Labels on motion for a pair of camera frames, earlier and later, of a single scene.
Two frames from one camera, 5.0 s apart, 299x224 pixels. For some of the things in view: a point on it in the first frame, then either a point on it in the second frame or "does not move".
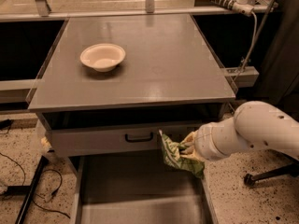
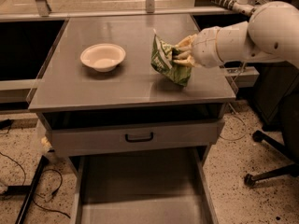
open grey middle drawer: (137, 189) does not move
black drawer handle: (138, 139) does not move
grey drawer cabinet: (107, 87) does not move
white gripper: (205, 143) → (206, 48)
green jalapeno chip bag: (171, 150) → (163, 62)
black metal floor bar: (29, 197) does not move
